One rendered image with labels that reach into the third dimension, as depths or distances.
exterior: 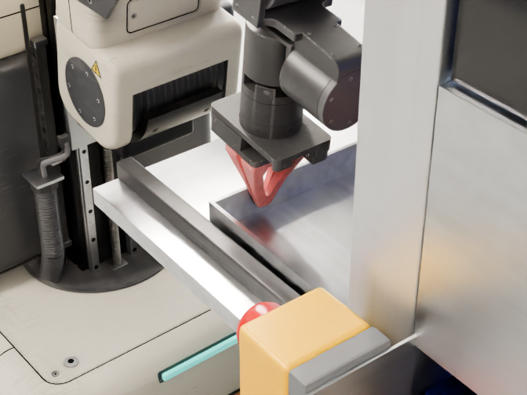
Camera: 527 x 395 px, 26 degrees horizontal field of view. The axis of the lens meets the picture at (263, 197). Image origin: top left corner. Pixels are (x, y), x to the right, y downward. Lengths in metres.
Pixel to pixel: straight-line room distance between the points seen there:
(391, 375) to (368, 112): 0.18
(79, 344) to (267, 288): 0.92
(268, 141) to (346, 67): 0.14
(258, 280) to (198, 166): 0.22
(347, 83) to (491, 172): 0.29
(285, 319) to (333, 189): 0.40
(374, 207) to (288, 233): 0.35
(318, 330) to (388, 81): 0.17
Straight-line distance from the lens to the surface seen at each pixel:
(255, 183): 1.04
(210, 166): 1.18
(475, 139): 0.64
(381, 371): 0.75
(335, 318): 0.76
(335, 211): 1.11
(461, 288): 0.70
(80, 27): 1.59
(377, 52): 0.68
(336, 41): 0.92
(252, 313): 0.79
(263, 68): 0.97
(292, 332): 0.74
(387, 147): 0.70
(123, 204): 1.13
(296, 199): 1.12
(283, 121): 1.00
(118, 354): 1.85
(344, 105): 0.93
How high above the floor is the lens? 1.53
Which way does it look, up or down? 35 degrees down
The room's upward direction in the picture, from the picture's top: straight up
